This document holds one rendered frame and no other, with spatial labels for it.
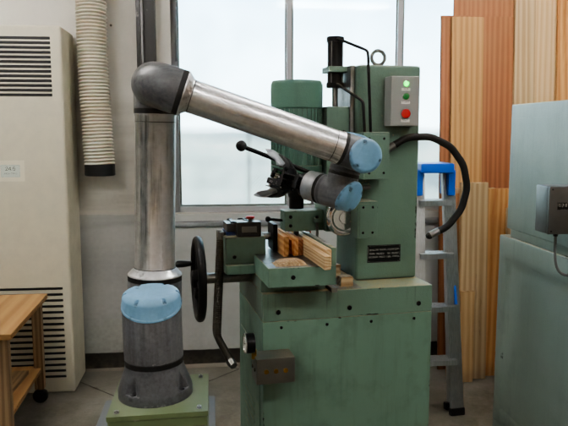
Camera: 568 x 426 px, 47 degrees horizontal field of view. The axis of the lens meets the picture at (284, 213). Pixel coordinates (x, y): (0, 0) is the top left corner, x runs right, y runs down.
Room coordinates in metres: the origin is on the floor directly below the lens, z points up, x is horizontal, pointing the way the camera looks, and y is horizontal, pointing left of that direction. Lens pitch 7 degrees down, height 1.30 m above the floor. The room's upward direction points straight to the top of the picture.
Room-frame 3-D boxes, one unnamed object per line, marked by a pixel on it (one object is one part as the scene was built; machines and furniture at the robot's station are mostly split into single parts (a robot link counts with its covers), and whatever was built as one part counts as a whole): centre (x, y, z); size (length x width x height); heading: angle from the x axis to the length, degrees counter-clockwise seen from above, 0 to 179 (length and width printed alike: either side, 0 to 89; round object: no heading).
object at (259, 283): (2.23, 0.02, 0.82); 0.40 x 0.21 x 0.04; 13
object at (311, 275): (2.20, 0.06, 0.87); 0.61 x 0.30 x 0.06; 13
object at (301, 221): (2.24, -0.06, 0.99); 0.14 x 0.07 x 0.09; 103
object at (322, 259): (2.17, -0.06, 0.92); 0.59 x 0.02 x 0.04; 13
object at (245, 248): (2.18, 0.14, 0.92); 0.15 x 0.13 x 0.09; 13
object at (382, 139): (2.14, -0.29, 1.23); 0.09 x 0.08 x 0.15; 103
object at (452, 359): (3.00, -0.70, 0.58); 0.27 x 0.25 x 1.16; 7
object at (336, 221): (2.15, -0.20, 1.02); 0.12 x 0.03 x 0.12; 103
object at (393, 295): (2.27, -0.16, 0.76); 0.57 x 0.45 x 0.09; 103
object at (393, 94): (2.18, -0.39, 1.40); 0.10 x 0.06 x 0.16; 103
